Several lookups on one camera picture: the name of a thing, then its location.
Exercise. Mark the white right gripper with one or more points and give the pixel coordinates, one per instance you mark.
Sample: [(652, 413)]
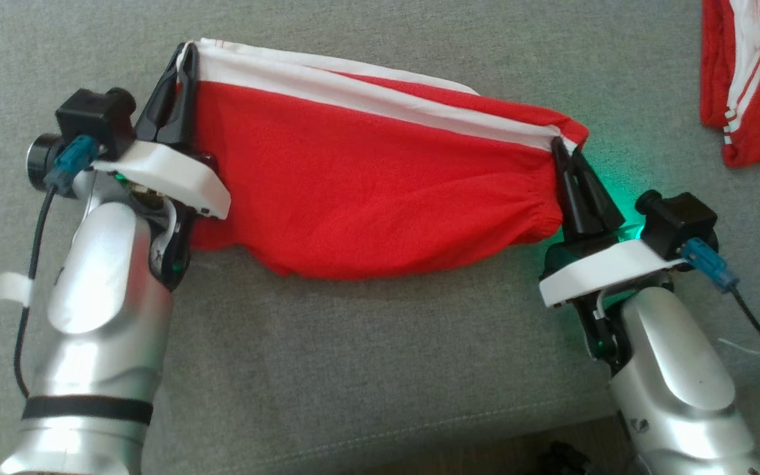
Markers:
[(604, 264)]

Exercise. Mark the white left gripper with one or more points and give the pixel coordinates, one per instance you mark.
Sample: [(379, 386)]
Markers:
[(175, 178)]

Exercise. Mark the red mesh shorts white stripes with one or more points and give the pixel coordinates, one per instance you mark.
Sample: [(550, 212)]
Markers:
[(353, 185)]

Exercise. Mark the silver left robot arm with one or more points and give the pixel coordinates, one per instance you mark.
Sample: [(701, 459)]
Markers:
[(103, 297)]

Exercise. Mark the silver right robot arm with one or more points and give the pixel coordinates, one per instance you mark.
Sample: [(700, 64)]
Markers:
[(677, 382)]

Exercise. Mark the grey fabric sofa seat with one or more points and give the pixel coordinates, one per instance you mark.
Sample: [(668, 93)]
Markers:
[(386, 343)]

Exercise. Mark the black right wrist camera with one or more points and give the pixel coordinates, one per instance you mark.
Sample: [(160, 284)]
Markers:
[(680, 221)]

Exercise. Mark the blue left camera connector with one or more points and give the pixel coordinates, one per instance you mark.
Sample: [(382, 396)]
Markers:
[(73, 161)]

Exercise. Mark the blue camera connector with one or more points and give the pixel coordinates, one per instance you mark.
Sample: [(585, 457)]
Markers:
[(710, 264), (73, 161)]

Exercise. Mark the blue right camera connector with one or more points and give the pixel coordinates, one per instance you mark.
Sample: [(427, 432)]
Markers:
[(710, 264)]

